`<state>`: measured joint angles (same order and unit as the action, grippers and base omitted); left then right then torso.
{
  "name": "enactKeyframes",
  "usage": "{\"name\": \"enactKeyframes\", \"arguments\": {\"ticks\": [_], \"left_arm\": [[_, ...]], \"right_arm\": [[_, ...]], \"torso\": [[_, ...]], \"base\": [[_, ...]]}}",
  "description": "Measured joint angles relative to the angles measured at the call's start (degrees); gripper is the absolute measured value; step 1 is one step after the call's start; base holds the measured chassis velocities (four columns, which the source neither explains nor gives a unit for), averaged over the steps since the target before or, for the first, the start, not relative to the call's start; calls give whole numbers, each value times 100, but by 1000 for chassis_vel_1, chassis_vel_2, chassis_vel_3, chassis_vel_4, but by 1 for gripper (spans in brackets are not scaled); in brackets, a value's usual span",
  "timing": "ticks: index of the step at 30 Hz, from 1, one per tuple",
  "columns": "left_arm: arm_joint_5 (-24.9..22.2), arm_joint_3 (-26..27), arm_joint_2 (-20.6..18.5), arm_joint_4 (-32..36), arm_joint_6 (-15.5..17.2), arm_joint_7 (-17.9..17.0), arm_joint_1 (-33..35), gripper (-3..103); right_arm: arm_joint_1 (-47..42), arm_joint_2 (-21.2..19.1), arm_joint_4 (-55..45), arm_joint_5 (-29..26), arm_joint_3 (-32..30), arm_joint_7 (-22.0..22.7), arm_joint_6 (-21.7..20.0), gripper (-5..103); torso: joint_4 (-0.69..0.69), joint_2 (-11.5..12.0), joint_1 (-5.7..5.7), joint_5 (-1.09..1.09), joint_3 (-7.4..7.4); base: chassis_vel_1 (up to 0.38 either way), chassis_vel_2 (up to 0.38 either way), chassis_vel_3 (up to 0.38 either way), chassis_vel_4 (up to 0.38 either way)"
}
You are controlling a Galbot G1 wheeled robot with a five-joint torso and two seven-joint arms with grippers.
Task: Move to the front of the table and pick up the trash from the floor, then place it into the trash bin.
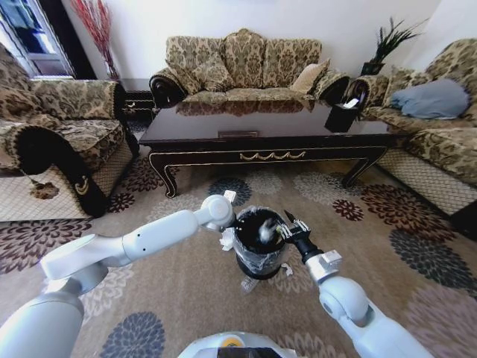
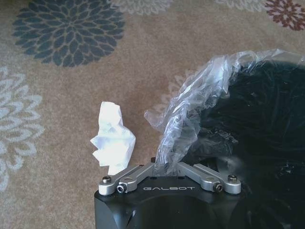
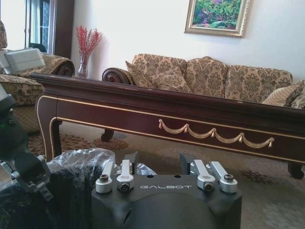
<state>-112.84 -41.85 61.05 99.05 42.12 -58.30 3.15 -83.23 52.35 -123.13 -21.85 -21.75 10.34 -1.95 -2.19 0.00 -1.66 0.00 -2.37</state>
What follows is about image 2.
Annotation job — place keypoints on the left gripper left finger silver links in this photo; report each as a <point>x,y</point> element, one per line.
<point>133,176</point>

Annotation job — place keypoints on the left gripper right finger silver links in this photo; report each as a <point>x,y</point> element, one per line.
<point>207,177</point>

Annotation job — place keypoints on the black mesh trash bin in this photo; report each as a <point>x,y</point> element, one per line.
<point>262,148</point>

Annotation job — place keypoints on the clear plastic bin liner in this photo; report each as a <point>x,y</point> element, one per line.
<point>190,105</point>

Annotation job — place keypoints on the crumpled white paper tissue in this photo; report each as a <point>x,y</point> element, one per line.
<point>114,138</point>

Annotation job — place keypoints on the beige floral patterned carpet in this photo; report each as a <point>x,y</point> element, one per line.
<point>71,71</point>

